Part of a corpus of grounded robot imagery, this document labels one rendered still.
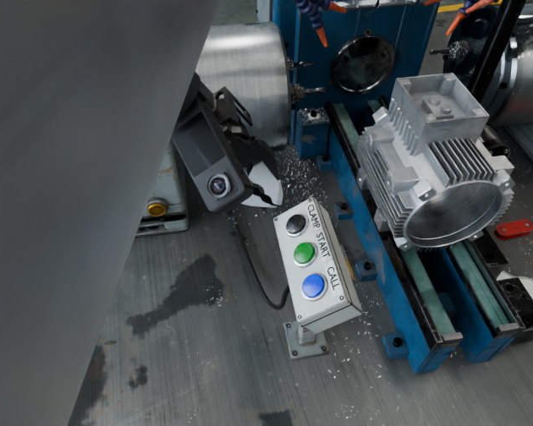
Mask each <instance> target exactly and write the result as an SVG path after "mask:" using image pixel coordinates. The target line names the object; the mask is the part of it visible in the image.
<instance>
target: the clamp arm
mask: <svg viewBox="0 0 533 426"><path fill-rule="evenodd" d="M526 1H527V0H502V2H501V4H500V7H499V10H498V12H497V16H496V18H495V19H494V22H493V24H492V27H491V30H490V32H489V35H488V37H487V39H486V42H485V45H484V46H483V49H482V51H481V55H480V57H479V59H478V62H477V64H476V66H475V69H474V72H473V74H472V76H471V78H470V82H469V83H468V86H467V87H466V89H467V90H468V91H469V92H470V93H471V95H472V96H473V97H474V98H475V99H476V100H477V101H478V102H479V103H480V104H481V101H482V99H483V97H484V95H485V93H486V90H487V88H488V85H489V84H490V82H491V80H492V76H493V75H494V73H495V71H496V68H497V66H498V64H499V61H500V59H501V57H502V55H503V52H504V50H505V48H506V46H507V44H508V41H509V39H510V37H511V35H512V33H513V31H514V27H515V26H516V24H517V22H518V20H519V16H520V15H521V13H522V11H523V8H524V6H525V4H526Z"/></svg>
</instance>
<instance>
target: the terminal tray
mask: <svg viewBox="0 0 533 426"><path fill-rule="evenodd" d="M448 75H450V76H452V78H451V79H449V78H448V77H447V76H448ZM405 79H406V80H408V81H409V82H408V83H405V82H403V80H405ZM476 110H480V111H481V113H477V112H476ZM388 113H389V114H390V115H391V117H390V121H389V122H393V124H392V127H394V126H396V127H395V129H394V131H398V136H400V135H401V138H400V140H403V141H404V143H403V145H407V147H406V150H410V152H409V156H413V157H415V156H417V155H419V154H421V153H423V150H424V149H425V146H426V144H428V146H429V147H431V143H432V142H434V144H435V145H437V141H438V140H440V141H441V143H442V142H443V141H444V139H445V140H446V141H447V142H448V141H449V139H450V138H451V139H452V140H453V141H454V139H455V138H457V139H458V140H460V138H462V139H463V140H464V139H467V140H468V141H470V139H472V141H473V142H474V143H476V141H477V140H478V138H479V137H480V136H481V133H482V130H483V128H484V127H485V125H486V122H487V120H488V118H489V117H490V115H489V114H488V113H487V112H486V110H485V109H484V108H483V107H482V106H481V104H480V103H479V102H478V101H477V100H476V99H475V98H474V96H472V95H471V93H470V92H469V91H468V90H467V89H466V88H465V86H464V85H463V84H462V83H461V82H460V80H459V79H458V78H457V77H456V76H455V74H454V73H449V74H433V75H423V76H415V77H406V78H396V80H395V84H394V87H393V93H392V96H391V101H390V105H389V108H388ZM428 115H432V116H433V118H428V117H427V116H428Z"/></svg>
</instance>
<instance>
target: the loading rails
mask: <svg viewBox="0 0 533 426"><path fill-rule="evenodd" d="M382 107H385V108H386V109H387V110H388V108H389V104H388V103H387V100H386V99H385V97H384V96H379V100H371V101H367V102H366V104H365V112H364V117H363V120H362V124H361V129H360V136H361V135H363V134H362V133H361V132H363V131H365V129H364V128H365V127H370V126H374V124H375V123H376V122H375V120H374V118H373V117H372V115H373V114H374V113H375V112H377V111H378V110H379V109H380V108H382ZM326 112H327V115H328V116H329V117H328V118H329V119H330V122H331V123H330V129H329V135H328V142H327V154H326V155H322V156H317V158H316V162H317V165H318V167H319V169H320V171H321V172H322V171H330V170H333V172H334V174H335V177H336V179H337V181H338V185H339V187H340V189H341V191H342V194H343V197H344V199H345V201H341V202H335V203H334V207H333V209H334V210H335V213H336V216H337V218H338V220H339V221H340V220H347V219H353V222H354V225H355V227H356V230H357V232H358V234H359V236H360V240H361V242H362V244H363V247H364V249H365V252H366V255H367V257H368V259H361V260H356V262H355V269H356V270H357V273H358V276H359V278H360V281H369V280H375V279H376V280H377V283H378V285H379V287H380V289H381V292H382V295H383V297H384V300H385V302H386V305H387V308H388V310H389V313H390V314H391V317H392V319H393V323H394V325H395V328H396V330H397V332H398V333H392V334H387V335H384V336H383V338H382V342H383V345H384V347H385V349H386V352H387V355H388V358H389V359H390V360H392V359H397V358H406V357H407V358H408V360H409V363H410V366H411V368H412V370H413V372H414V374H419V373H420V372H421V373H425V372H430V371H435V370H437V369H438V368H439V367H440V366H441V364H442V363H443V362H444V361H445V359H446V358H447V357H448V355H449V354H450V353H451V352H452V351H453V349H454V348H455V347H456V346H457V345H458V344H460V346H461V347H462V349H463V351H464V354H465V356H466V357H467V359H468V361H469V363H470V364H473V363H482V362H485V361H492V360H493V359H494V358H495V357H496V356H497V355H498V354H499V353H500V352H501V351H502V350H503V349H504V348H505V347H506V346H507V345H508V344H509V343H510V342H511V341H512V340H513V339H514V338H515V337H516V336H518V335H519V334H520V333H521V332H522V331H523V330H524V329H525V328H526V327H525V325H524V323H523V322H522V320H521V318H520V317H519V315H518V314H517V312H516V311H515V309H514V307H513V305H512V304H511V303H510V301H509V300H508V297H507V296H506V294H505V292H504V291H503V289H502V288H501V286H500V285H499V283H498V281H497V279H496V277H495V276H494V275H493V274H492V271H491V270H490V268H489V266H488V265H487V263H486V261H485V260H484V259H483V257H482V255H481V253H480V252H479V250H478V248H477V247H476V246H475V244H474V242H473V241H472V242H471V241H470V240H468V239H467V238H466V239H464V240H462V241H460V242H459V243H458V244H457V245H456V246H454V245H453V246H452V247H451V248H449V247H448V246H447V247H446V249H443V248H442V249H441V250H440V251H439V250H438V248H437V250H436V251H435V252H434V251H433V249H432V250H431V252H429V251H428V250H427V251H426V252H424V250H422V251H421V253H420V251H419V249H418V251H417V252H415V250H414V248H413V247H412V248H409V249H408V250H406V251H403V250H402V249H400V248H398V247H397V245H396V243H395V241H394V239H393V234H392V232H391V231H385V232H379V230H378V228H377V226H376V223H375V221H374V216H375V214H376V209H377V206H376V203H375V201H374V199H373V197H372V195H371V192H370V190H369V189H366V190H360V186H359V184H358V183H357V180H356V178H357V174H358V171H359V168H360V163H359V161H358V157H357V153H356V151H357V149H356V147H358V145H357V144H358V143H359V141H358V139H360V136H359V135H358V133H357V131H356V129H355V127H354V125H353V123H352V121H351V119H350V117H349V114H348V113H347V111H346V109H345V107H344V105H343V103H338V104H332V102H331V101H327V108H326Z"/></svg>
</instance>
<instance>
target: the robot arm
mask: <svg viewBox="0 0 533 426"><path fill-rule="evenodd" d="M219 3H220V0H0V426H67V425H68V422H69V419H70V416H71V413H72V411H73V408H74V404H75V402H76V399H77V397H78V394H79V392H80V387H81V386H82V383H83V380H84V377H85V374H86V371H87V369H88V366H89V364H90V361H91V357H92V354H93V352H94V350H95V347H96V344H97V341H98V338H99V335H100V333H101V331H102V327H103V324H104V322H105V319H106V317H107V312H108V310H109V308H110V305H111V302H112V300H113V296H114V293H115V291H116V289H117V286H118V282H119V280H120V277H121V275H122V272H123V269H124V266H125V263H126V260H127V258H128V256H129V251H130V249H131V247H132V244H133V241H134V239H135V235H136V233H137V230H138V227H139V225H140V221H141V218H142V216H143V214H144V211H145V208H146V205H147V202H148V199H149V197H150V195H151V191H152V188H153V185H154V183H155V181H156V178H157V174H158V172H159V169H160V166H161V164H162V160H163V157H164V155H165V153H166V150H167V147H168V143H169V141H170V139H172V141H173V142H174V144H175V146H176V148H177V150H178V152H179V154H180V156H181V158H182V160H183V162H184V164H185V165H186V167H187V169H188V171H189V173H190V176H191V177H192V179H193V181H194V183H195V186H196V187H197V188H198V190H199V192H200V194H201V197H202V199H203V200H204V202H205V204H206V207H207V209H208V210H209V211H212V212H223V213H226V212H228V211H230V210H232V209H233V208H234V207H235V206H237V205H239V204H243V205H250V206H259V207H270V208H276V207H278V206H279V205H281V204H282V202H283V189H282V184H281V181H280V177H279V173H278V169H277V163H276V159H275V156H274V154H273V152H272V149H271V148H270V146H269V145H268V144H267V143H266V142H265V141H262V140H259V139H258V138H257V136H256V135H253V136H252V137H250V135H249V133H248V131H247V129H246V127H245V126H244V124H243V123H242V122H241V118H240V116H241V117H242V118H243V119H244V120H245V121H246V122H247V123H248V124H249V125H250V126H253V123H252V120H251V116H250V114H249V113H248V111H247V110H246V109H245V108H244V107H243V106H242V105H241V104H240V102H239V101H238V100H237V99H236V98H235V97H234V95H233V94H232V93H231V92H230V91H229V90H228V89H227V87H226V86H224V87H222V88H221V89H220V90H219V91H217V92H216V93H212V92H211V91H210V90H209V89H208V88H207V87H206V86H205V85H204V84H203V83H202V82H201V79H200V76H199V75H198V74H197V72H196V71H195V69H196V66H197V63H198V61H199V58H200V56H201V52H202V49H203V47H204V45H205V42H206V38H207V36H208V33H209V30H210V28H211V26H212V21H213V19H214V16H215V14H216V11H217V7H218V5H219ZM220 95H223V96H224V98H221V99H220V100H219V96H220ZM234 102H235V103H236V104H237V105H238V106H239V107H240V108H241V109H242V110H243V112H244V113H242V112H241V111H240V110H239V109H238V108H237V107H236V105H235V104H234ZM237 112H238V113H237ZM244 167H245V168H246V171H247V172H246V171H245V170H244ZM252 183H255V184H259V185H261V186H262V187H263V191H264V194H263V193H261V191H260V190H259V189H258V188H256V187H253V184H252Z"/></svg>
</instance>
